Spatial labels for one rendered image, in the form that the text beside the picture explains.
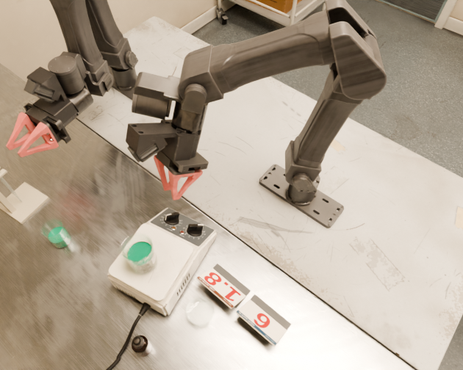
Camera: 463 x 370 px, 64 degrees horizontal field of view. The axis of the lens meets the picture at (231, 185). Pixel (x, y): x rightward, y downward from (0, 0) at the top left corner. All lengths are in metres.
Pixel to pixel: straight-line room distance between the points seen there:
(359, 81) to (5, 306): 0.76
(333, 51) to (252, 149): 0.47
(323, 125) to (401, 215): 0.35
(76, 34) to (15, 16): 1.23
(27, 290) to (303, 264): 0.56
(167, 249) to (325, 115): 0.38
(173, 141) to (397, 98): 2.13
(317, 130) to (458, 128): 2.00
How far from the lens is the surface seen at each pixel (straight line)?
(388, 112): 2.53
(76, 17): 0.88
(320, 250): 0.83
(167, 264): 0.71
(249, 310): 0.74
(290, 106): 1.08
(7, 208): 0.95
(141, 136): 0.62
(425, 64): 3.01
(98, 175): 0.96
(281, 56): 0.57
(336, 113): 0.65
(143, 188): 0.91
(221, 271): 0.79
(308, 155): 0.73
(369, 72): 0.58
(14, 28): 2.13
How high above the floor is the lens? 1.64
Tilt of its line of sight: 56 degrees down
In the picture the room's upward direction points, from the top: 1 degrees clockwise
